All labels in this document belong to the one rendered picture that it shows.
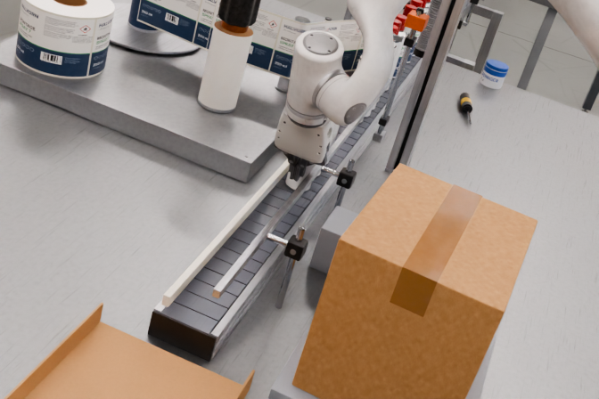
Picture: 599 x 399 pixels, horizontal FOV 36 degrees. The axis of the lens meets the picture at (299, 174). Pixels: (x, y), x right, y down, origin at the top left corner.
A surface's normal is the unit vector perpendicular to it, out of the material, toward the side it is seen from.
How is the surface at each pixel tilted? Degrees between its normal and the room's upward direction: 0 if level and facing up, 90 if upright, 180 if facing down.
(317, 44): 20
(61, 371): 0
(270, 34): 90
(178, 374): 0
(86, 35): 90
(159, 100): 0
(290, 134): 110
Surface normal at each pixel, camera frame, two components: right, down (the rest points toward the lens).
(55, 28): -0.07, 0.47
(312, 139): -0.27, 0.68
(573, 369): 0.25, -0.85
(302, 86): -0.71, 0.45
